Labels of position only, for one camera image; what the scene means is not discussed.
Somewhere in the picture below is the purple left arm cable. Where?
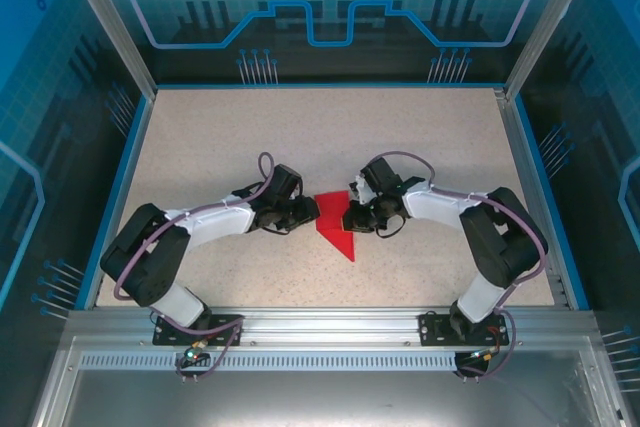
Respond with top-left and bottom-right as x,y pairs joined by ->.
113,151 -> 276,384

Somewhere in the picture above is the wide aluminium frame rail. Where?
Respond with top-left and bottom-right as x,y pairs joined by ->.
67,307 -> 599,346

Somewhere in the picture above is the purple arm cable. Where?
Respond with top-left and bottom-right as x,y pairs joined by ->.
113,151 -> 276,384
372,149 -> 549,383

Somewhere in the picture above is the slotted grey cable duct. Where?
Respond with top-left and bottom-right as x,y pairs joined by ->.
79,352 -> 464,372

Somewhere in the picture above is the aluminium side rail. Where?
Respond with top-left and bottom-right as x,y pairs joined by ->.
492,88 -> 574,309

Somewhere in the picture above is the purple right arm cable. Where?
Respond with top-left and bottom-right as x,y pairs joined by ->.
372,149 -> 549,383

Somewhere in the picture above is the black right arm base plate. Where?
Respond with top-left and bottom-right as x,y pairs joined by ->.
418,311 -> 511,347

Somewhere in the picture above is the arm cable connector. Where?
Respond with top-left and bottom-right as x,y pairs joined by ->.
182,340 -> 209,367
467,345 -> 502,364

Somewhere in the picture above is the right arm cable connector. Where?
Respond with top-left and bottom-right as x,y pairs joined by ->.
467,345 -> 502,364

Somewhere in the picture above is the blue printed panel with gear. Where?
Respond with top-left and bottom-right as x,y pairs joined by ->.
82,0 -> 576,87

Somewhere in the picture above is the left arm cable connector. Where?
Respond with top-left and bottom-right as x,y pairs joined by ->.
182,340 -> 209,367

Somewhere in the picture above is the aluminium frame post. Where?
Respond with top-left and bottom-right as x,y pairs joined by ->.
503,0 -> 606,101
55,0 -> 159,99

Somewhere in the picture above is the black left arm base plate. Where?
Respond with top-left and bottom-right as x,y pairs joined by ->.
152,314 -> 246,347

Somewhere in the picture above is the grey sheet metal panel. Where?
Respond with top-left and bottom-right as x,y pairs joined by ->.
29,336 -> 629,427

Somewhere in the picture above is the blue printed side panel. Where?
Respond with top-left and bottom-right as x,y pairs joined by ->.
0,0 -> 151,427
517,0 -> 640,427

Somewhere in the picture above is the red paper sheet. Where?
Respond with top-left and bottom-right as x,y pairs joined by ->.
313,190 -> 357,263

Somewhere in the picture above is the blue table border strip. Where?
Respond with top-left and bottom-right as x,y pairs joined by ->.
74,94 -> 157,312
152,80 -> 507,92
514,95 -> 592,312

